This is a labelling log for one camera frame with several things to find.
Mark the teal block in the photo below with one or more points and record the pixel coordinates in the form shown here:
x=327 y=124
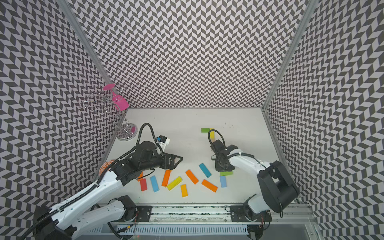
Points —
x=205 y=170

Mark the blue block left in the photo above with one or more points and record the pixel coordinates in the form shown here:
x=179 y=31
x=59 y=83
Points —
x=154 y=183

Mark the light green block right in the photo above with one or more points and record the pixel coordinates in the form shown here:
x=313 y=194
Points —
x=226 y=173

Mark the red block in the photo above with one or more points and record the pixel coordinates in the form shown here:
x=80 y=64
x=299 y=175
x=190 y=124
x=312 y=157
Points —
x=143 y=185

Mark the light blue block right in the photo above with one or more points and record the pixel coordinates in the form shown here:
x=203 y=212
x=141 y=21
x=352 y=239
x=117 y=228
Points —
x=223 y=181

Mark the pink wire jewelry stand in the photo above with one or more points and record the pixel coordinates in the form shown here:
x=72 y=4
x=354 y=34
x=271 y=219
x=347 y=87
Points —
x=111 y=102

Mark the yellow-green long block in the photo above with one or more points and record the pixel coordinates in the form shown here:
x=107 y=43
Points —
x=174 y=183

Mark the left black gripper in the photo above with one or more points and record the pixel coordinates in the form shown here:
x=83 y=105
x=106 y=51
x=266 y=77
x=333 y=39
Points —
x=172 y=166

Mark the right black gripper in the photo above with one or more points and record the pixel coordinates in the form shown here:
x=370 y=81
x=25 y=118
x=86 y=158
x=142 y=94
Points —
x=218 y=168

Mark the yellow block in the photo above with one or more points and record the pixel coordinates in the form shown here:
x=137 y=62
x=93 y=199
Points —
x=212 y=135

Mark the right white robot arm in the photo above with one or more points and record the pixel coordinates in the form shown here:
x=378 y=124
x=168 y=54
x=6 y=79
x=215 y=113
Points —
x=278 y=188

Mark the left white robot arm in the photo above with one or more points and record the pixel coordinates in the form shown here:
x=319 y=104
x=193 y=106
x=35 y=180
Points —
x=73 y=217

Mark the orange block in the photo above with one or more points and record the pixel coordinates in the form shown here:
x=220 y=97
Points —
x=209 y=186
x=140 y=176
x=166 y=178
x=192 y=177

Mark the yellow-orange block lower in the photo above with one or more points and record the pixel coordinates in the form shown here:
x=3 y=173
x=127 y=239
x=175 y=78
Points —
x=184 y=191

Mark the orange patterned plate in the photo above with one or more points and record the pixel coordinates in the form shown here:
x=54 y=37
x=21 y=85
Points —
x=105 y=167

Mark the metal base rail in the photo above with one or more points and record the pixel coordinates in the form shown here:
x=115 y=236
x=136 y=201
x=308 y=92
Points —
x=191 y=220

